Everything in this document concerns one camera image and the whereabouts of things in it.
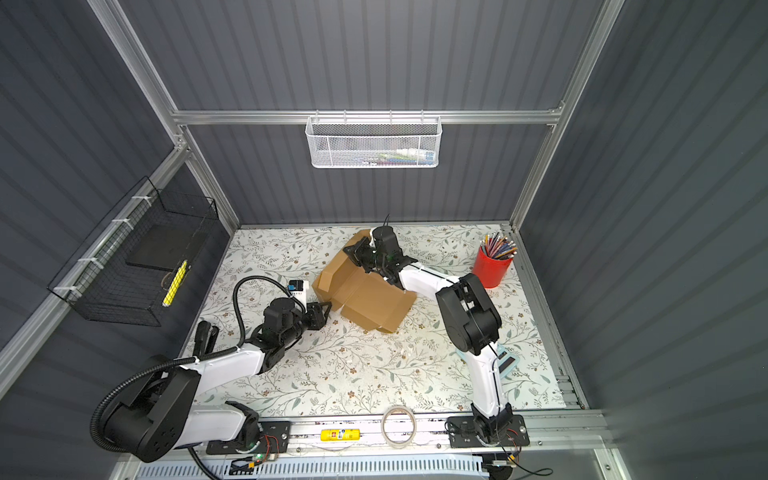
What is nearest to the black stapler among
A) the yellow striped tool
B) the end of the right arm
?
the yellow striped tool

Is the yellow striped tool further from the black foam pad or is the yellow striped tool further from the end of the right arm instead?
the end of the right arm

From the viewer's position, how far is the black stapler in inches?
34.0

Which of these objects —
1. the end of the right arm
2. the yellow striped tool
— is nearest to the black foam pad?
the yellow striped tool

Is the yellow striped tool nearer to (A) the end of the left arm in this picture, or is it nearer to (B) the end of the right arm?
(A) the end of the left arm

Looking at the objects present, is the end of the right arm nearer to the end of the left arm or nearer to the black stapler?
the end of the left arm
